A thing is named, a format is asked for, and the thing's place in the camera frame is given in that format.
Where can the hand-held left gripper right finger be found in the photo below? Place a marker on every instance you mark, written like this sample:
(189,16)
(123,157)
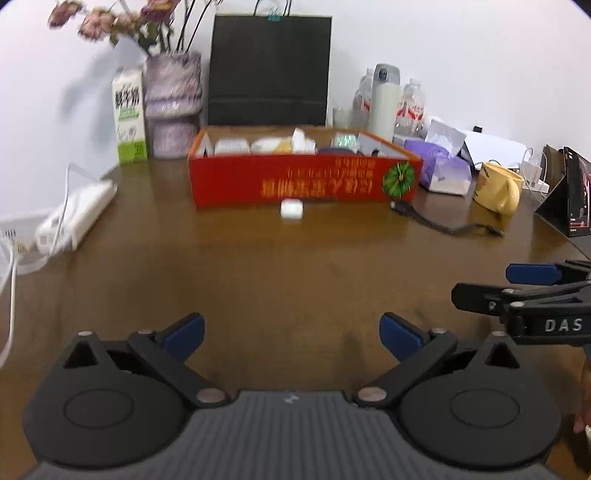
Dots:
(399,334)

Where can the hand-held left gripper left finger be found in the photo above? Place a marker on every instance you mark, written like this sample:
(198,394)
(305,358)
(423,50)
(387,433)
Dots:
(187,334)

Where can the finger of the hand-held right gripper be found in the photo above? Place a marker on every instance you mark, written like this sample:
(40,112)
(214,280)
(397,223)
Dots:
(475,297)
(531,273)

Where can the red cardboard box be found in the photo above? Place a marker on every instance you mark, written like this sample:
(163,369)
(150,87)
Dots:
(231,182)

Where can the white cotton swab box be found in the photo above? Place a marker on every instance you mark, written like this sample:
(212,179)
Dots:
(231,146)

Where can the navy blue zip pouch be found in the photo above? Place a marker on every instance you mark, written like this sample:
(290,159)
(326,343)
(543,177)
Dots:
(334,151)

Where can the white plastic bag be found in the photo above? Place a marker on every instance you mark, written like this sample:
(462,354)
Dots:
(304,142)

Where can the person's right hand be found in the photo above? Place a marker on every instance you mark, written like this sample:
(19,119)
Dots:
(585,406)

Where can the white charger plug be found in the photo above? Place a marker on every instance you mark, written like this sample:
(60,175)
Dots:
(535,182)

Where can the yellow mug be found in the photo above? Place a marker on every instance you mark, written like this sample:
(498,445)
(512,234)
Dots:
(494,189)

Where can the black stand box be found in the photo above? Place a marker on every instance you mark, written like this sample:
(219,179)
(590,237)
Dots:
(577,194)

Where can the wooden desk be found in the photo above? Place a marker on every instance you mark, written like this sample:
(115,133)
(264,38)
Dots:
(277,277)

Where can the white curved device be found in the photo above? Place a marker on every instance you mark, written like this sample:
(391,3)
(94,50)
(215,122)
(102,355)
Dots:
(498,147)

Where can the purple tissue pack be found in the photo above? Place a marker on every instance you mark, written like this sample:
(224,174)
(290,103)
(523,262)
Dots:
(438,170)

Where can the white power strip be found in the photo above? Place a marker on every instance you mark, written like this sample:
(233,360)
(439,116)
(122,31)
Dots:
(78,214)

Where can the white earbud case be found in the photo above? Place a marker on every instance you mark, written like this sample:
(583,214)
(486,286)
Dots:
(292,208)

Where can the clear plastic water bottle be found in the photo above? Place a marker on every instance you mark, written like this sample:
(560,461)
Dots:
(361,101)
(412,108)

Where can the white thermos bottle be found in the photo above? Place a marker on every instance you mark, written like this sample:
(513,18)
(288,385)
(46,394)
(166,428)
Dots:
(383,106)

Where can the white green milk carton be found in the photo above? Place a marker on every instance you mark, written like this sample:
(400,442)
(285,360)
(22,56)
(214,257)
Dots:
(129,120)

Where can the clear glass cup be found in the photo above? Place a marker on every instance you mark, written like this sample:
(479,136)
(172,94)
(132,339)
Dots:
(341,119)

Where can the purple ceramic vase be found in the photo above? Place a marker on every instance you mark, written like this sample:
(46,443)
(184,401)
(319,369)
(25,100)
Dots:
(173,106)

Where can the black paper bag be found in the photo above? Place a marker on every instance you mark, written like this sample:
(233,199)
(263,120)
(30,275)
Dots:
(270,69)

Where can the dried pink flowers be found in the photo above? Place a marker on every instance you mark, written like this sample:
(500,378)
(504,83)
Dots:
(97,23)

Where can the teal binder clip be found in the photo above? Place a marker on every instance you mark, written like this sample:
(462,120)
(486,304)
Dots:
(274,17)

